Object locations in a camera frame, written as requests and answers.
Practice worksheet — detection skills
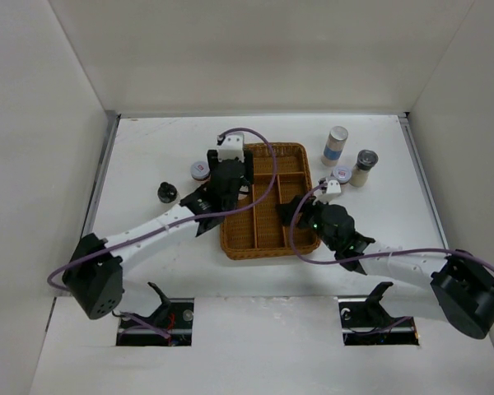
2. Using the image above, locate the small jar red label lid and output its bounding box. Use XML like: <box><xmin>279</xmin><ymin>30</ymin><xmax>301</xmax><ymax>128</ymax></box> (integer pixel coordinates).
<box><xmin>190</xmin><ymin>161</ymin><xmax>210</xmax><ymax>182</ymax></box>

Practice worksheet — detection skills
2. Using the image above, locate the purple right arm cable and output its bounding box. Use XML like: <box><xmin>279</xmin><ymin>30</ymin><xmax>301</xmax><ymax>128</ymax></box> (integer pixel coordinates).
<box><xmin>290</xmin><ymin>184</ymin><xmax>494</xmax><ymax>308</ymax></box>

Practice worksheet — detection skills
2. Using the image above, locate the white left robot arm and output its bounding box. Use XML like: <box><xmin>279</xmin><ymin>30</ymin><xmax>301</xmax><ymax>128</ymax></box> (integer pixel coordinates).
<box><xmin>62</xmin><ymin>150</ymin><xmax>254</xmax><ymax>328</ymax></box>

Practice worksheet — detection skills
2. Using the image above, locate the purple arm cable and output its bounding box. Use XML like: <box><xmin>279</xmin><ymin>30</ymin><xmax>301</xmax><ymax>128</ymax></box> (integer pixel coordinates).
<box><xmin>47</xmin><ymin>127</ymin><xmax>279</xmax><ymax>341</ymax></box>
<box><xmin>290</xmin><ymin>184</ymin><xmax>494</xmax><ymax>308</ymax></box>

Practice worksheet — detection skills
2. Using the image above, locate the black cap pepper grinder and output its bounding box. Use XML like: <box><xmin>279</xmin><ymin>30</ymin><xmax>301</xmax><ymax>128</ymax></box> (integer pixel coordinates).
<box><xmin>157</xmin><ymin>182</ymin><xmax>178</xmax><ymax>204</ymax></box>

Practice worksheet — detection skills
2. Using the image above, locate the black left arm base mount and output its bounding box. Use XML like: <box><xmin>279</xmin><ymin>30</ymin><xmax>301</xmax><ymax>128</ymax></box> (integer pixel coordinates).
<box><xmin>113</xmin><ymin>283</ymin><xmax>195</xmax><ymax>347</ymax></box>

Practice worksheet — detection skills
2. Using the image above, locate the brown wicker divided basket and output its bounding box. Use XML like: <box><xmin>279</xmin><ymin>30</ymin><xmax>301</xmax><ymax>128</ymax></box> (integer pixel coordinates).
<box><xmin>220</xmin><ymin>142</ymin><xmax>312</xmax><ymax>260</ymax></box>

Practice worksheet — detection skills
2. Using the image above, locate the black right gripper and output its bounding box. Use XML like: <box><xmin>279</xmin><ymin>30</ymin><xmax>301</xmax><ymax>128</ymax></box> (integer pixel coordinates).
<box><xmin>277</xmin><ymin>193</ymin><xmax>338</xmax><ymax>252</ymax></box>

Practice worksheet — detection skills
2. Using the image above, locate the grey lid salt grinder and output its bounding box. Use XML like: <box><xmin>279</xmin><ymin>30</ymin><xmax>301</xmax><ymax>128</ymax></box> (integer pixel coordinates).
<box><xmin>349</xmin><ymin>150</ymin><xmax>379</xmax><ymax>188</ymax></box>

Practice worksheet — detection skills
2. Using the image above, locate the metal table edge rail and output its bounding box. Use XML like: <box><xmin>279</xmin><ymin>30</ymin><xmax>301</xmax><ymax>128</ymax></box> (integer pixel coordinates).
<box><xmin>81</xmin><ymin>110</ymin><xmax>121</xmax><ymax>236</ymax></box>

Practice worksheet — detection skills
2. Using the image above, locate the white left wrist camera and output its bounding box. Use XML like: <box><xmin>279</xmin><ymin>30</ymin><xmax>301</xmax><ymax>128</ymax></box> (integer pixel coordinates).
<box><xmin>217</xmin><ymin>132</ymin><xmax>245</xmax><ymax>162</ymax></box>

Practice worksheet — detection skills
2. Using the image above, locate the silver lid blue label bottle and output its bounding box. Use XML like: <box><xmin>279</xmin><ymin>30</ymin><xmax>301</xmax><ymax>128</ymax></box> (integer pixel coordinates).
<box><xmin>321</xmin><ymin>126</ymin><xmax>348</xmax><ymax>167</ymax></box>

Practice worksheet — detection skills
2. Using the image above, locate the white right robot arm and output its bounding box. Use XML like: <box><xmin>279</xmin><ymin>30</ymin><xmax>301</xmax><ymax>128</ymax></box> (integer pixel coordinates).
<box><xmin>276</xmin><ymin>177</ymin><xmax>494</xmax><ymax>339</ymax></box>

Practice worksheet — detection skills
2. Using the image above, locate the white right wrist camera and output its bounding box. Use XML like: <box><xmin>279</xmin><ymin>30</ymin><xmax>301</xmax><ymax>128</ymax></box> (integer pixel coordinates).
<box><xmin>316</xmin><ymin>178</ymin><xmax>342</xmax><ymax>204</ymax></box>

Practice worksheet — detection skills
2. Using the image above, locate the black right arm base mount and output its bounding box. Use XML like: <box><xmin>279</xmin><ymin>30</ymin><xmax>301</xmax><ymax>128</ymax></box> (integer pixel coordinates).
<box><xmin>338</xmin><ymin>281</ymin><xmax>419</xmax><ymax>346</ymax></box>

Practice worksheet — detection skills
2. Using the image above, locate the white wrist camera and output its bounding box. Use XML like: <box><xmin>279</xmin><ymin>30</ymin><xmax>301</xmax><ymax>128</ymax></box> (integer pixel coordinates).
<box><xmin>316</xmin><ymin>178</ymin><xmax>342</xmax><ymax>204</ymax></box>
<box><xmin>217</xmin><ymin>132</ymin><xmax>245</xmax><ymax>162</ymax></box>

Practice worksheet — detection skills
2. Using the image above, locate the small jar red label right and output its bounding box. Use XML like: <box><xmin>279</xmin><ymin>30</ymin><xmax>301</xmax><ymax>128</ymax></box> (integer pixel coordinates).
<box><xmin>331</xmin><ymin>165</ymin><xmax>352</xmax><ymax>187</ymax></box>

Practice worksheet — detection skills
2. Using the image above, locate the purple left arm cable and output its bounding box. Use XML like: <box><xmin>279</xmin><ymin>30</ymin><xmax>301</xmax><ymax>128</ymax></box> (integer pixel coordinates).
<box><xmin>47</xmin><ymin>127</ymin><xmax>279</xmax><ymax>341</ymax></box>

